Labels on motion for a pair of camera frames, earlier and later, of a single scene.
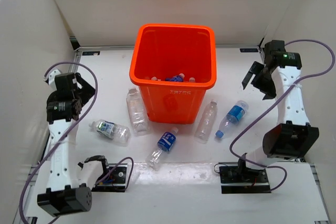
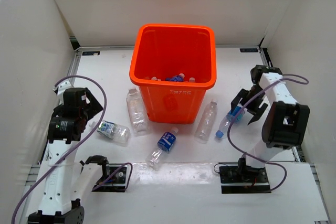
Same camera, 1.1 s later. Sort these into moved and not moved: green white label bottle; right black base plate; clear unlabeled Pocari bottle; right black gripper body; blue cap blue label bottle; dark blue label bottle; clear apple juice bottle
Moved: right black gripper body
Not moved: clear apple juice bottle; green white label bottle; dark blue label bottle; blue cap blue label bottle; right black base plate; clear unlabeled Pocari bottle
